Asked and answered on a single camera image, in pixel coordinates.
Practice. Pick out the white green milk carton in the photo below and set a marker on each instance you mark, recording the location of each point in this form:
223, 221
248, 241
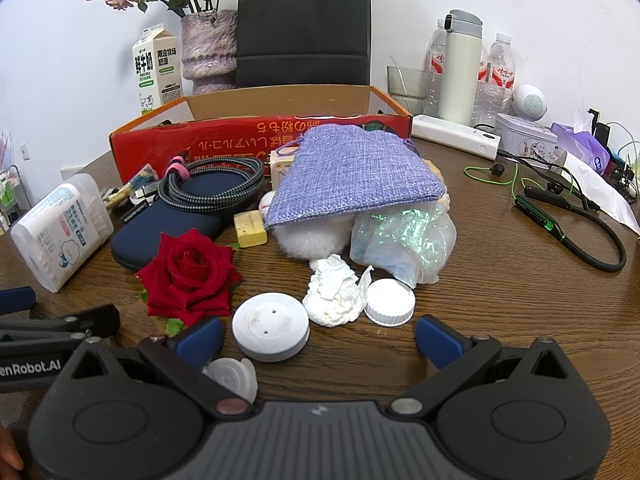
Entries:
155, 75

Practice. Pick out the white thermos bottle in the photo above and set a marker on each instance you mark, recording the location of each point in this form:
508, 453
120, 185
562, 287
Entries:
460, 75

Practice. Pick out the white printed tin box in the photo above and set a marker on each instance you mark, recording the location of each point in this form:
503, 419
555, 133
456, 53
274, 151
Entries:
525, 135

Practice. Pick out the iridescent plastic bag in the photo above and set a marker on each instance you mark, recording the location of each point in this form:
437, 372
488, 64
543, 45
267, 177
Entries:
400, 245

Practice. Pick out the white tissue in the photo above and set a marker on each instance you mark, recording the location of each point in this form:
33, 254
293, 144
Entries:
330, 295

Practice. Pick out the red cardboard box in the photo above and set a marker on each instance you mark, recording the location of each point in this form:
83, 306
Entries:
225, 135

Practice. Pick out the small white plastic cap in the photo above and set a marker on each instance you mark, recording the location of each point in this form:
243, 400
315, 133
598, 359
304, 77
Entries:
232, 377

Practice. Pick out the small black gadget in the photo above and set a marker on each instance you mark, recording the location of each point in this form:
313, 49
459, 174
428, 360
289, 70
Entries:
142, 195

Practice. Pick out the navy zip case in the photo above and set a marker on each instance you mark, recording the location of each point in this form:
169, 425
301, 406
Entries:
145, 240

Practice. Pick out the white paper sheet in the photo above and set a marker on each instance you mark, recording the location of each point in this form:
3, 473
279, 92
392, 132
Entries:
605, 192

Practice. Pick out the white power bank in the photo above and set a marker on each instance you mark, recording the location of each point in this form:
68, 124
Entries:
450, 135

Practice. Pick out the yellow eraser block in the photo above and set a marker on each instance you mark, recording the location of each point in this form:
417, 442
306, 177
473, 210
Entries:
249, 229

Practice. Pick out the black green neckband headphones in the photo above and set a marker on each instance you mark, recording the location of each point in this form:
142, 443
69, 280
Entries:
542, 215

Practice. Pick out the white ribbed jar lid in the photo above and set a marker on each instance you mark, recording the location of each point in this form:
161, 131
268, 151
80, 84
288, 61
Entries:
390, 302

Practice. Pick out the clear desk organizer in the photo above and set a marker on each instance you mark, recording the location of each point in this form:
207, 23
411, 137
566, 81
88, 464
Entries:
10, 190

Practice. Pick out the purple burlap pouch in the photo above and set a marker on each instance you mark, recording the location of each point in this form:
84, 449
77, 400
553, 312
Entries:
350, 175

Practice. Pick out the white translucent plastic box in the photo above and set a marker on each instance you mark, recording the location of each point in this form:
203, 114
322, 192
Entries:
60, 235

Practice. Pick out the clear glass cup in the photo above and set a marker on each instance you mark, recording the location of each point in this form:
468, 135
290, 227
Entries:
407, 95

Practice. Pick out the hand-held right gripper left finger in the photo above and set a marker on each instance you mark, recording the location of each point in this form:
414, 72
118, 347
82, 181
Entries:
200, 340

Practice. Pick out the white round disc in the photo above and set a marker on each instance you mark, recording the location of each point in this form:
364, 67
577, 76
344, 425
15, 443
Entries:
270, 325

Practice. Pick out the red rose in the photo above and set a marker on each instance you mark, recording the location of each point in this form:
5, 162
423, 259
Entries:
187, 272

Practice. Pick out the clear water bottle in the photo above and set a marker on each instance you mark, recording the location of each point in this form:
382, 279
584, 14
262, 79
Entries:
500, 80
434, 60

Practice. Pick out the printed cream tube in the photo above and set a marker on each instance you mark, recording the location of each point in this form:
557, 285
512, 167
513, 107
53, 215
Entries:
142, 177

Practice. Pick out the pink textured vase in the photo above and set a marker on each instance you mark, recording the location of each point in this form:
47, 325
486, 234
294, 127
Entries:
207, 45

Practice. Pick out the purple tissue pack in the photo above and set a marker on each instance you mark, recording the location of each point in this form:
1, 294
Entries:
590, 152

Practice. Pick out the wooden desktop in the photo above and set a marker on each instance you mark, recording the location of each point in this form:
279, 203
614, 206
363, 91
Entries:
500, 290

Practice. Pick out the person's left hand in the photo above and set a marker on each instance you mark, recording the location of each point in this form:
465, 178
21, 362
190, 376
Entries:
7, 452

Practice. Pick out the white round speaker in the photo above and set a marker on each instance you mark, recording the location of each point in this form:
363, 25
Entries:
530, 102

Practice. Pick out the black paper bag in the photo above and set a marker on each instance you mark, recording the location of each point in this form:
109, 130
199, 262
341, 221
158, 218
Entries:
300, 25

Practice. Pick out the black charger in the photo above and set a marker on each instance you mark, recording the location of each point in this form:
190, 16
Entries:
600, 132

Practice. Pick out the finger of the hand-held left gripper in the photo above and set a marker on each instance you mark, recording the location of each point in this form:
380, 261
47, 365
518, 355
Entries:
102, 322
15, 301

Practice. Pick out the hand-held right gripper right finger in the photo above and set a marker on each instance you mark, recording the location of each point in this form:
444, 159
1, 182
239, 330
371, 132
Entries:
440, 340

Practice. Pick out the white plush toy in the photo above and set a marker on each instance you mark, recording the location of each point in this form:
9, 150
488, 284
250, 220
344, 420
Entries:
310, 235

